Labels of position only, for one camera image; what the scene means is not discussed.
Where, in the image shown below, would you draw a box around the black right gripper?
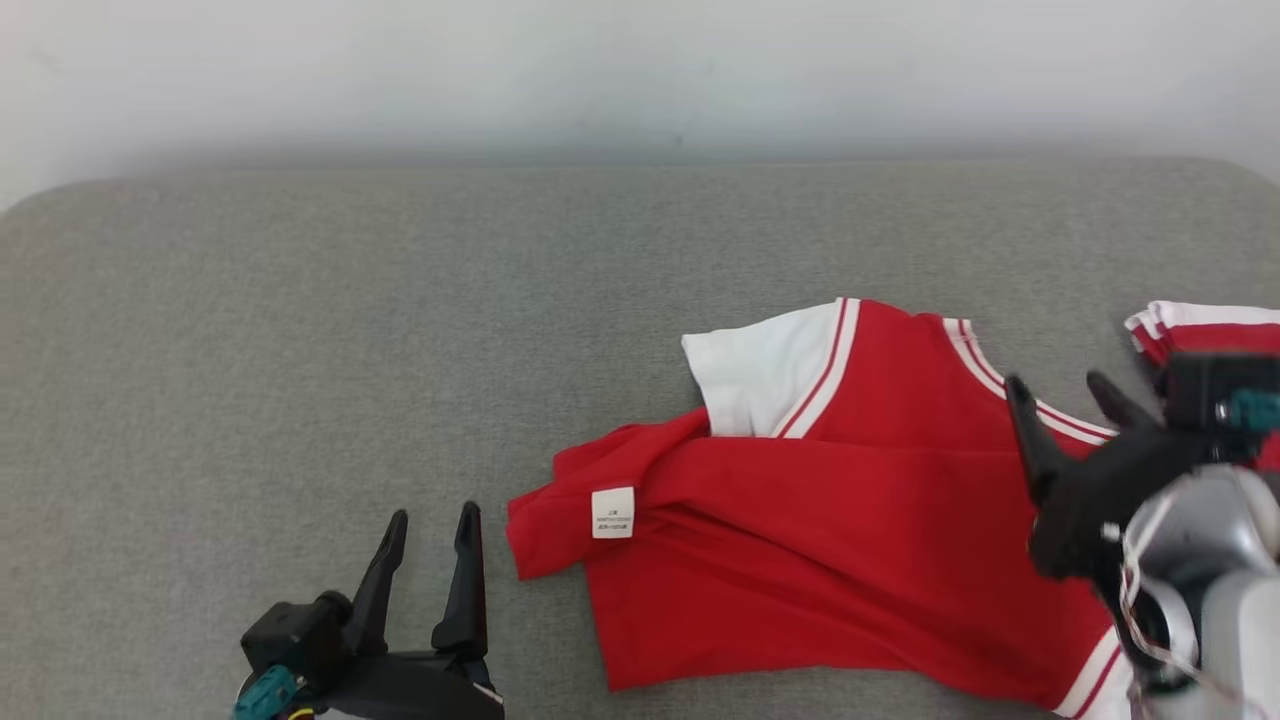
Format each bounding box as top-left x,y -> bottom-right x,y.
1004,369 -> 1258,582

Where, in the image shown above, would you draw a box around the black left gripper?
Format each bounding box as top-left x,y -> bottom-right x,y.
310,501 -> 506,720

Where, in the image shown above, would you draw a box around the red shorts with white trim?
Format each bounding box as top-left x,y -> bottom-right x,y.
1124,300 -> 1280,473

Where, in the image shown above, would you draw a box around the red white basketball jersey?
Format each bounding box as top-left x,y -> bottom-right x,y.
506,297 -> 1137,720

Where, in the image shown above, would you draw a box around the thin red white wire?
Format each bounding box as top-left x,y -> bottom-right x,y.
1115,490 -> 1280,720

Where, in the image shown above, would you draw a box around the teal right camera connector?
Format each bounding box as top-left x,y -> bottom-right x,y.
1229,389 -> 1280,433

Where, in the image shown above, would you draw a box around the teal camera connector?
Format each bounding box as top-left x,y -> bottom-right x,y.
1229,389 -> 1280,433
233,667 -> 302,720

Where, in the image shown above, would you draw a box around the teal left camera connector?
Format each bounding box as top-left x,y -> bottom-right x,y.
233,667 -> 302,720

